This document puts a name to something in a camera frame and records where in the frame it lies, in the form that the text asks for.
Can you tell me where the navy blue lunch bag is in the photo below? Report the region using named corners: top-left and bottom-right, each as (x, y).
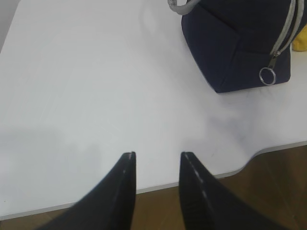
top-left (168, 0), bottom-right (307, 93)

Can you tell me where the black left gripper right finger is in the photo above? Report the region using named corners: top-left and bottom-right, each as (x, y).
top-left (179, 152), bottom-right (283, 230)

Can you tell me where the yellow toy pear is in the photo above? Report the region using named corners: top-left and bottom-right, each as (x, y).
top-left (292, 25), bottom-right (307, 52)

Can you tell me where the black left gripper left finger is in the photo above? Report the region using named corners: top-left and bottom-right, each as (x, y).
top-left (40, 152), bottom-right (136, 230)

